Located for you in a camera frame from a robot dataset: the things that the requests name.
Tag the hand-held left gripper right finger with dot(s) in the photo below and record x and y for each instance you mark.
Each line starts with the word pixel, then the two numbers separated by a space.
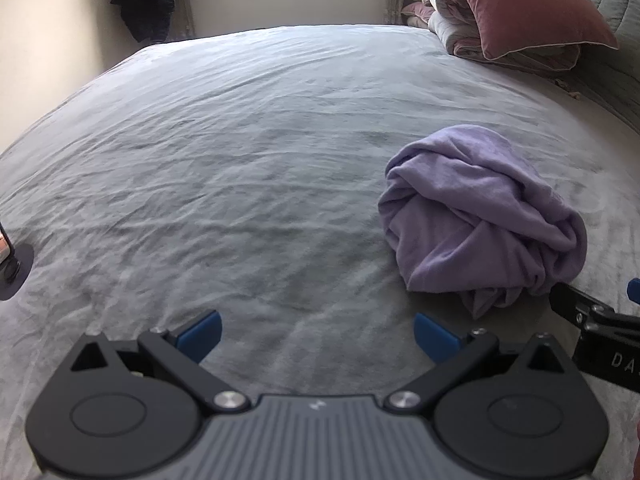
pixel 435 335

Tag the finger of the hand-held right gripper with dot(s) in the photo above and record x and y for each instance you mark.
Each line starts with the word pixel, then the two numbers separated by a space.
pixel 567 300
pixel 635 291

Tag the folded grey pink duvet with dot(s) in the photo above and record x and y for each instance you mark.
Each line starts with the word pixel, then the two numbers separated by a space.
pixel 452 25

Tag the lavender garment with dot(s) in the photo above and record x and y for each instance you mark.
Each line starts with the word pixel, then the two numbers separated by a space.
pixel 475 210

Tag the beige duvet tassel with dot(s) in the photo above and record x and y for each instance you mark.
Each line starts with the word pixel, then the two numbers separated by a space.
pixel 567 87

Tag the grey bed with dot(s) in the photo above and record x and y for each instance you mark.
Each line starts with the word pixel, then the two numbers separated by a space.
pixel 240 160

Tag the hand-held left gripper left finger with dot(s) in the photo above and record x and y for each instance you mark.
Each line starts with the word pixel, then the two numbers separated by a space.
pixel 202 332

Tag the pink velvet pillow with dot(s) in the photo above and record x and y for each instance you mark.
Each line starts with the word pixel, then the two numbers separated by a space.
pixel 520 5

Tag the grey quilted headboard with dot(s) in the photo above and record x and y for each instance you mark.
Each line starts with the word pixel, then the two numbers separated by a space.
pixel 612 75

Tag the small pink cushion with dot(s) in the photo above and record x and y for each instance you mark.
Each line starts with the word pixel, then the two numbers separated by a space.
pixel 417 10

